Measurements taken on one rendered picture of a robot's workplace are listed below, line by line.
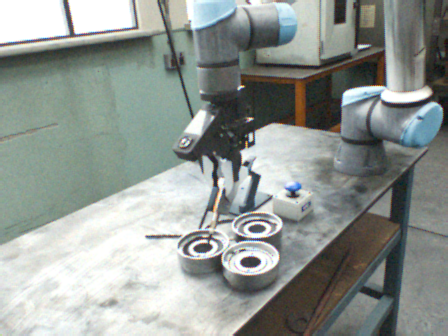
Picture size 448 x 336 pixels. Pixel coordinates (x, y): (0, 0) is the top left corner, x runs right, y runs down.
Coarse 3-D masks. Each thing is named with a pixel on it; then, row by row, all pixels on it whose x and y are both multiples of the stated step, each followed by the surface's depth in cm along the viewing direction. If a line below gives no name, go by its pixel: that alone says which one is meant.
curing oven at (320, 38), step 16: (304, 0) 273; (320, 0) 267; (336, 0) 277; (352, 0) 292; (304, 16) 277; (320, 16) 271; (336, 16) 281; (352, 16) 297; (304, 32) 281; (320, 32) 274; (336, 32) 283; (352, 32) 302; (272, 48) 302; (288, 48) 293; (304, 48) 285; (320, 48) 277; (336, 48) 288; (352, 48) 307; (288, 64) 298; (304, 64) 289; (320, 64) 284
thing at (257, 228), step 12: (240, 216) 89; (252, 216) 90; (264, 216) 90; (276, 216) 88; (252, 228) 88; (264, 228) 87; (240, 240) 83; (252, 240) 81; (264, 240) 81; (276, 240) 83
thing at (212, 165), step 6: (204, 156) 77; (216, 156) 78; (204, 162) 77; (210, 162) 76; (216, 162) 77; (222, 162) 81; (204, 168) 78; (210, 168) 77; (216, 168) 77; (204, 174) 79; (210, 174) 78; (216, 174) 78; (222, 174) 82; (210, 180) 78; (216, 180) 78; (210, 186) 79; (216, 186) 79
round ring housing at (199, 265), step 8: (192, 232) 84; (200, 232) 85; (208, 232) 85; (216, 232) 84; (184, 240) 83; (200, 240) 83; (224, 240) 83; (176, 248) 79; (192, 248) 81; (200, 248) 83; (208, 248) 83; (216, 248) 80; (224, 248) 78; (184, 256) 77; (200, 256) 78; (208, 256) 76; (216, 256) 76; (184, 264) 77; (192, 264) 76; (200, 264) 76; (208, 264) 76; (216, 264) 77; (192, 272) 78; (200, 272) 77; (208, 272) 78
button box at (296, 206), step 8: (280, 192) 97; (288, 192) 96; (296, 192) 96; (304, 192) 96; (312, 192) 96; (272, 200) 96; (280, 200) 94; (288, 200) 93; (296, 200) 93; (304, 200) 93; (312, 200) 96; (280, 208) 95; (288, 208) 93; (296, 208) 92; (304, 208) 94; (312, 208) 97; (280, 216) 96; (288, 216) 94; (296, 216) 93; (304, 216) 95
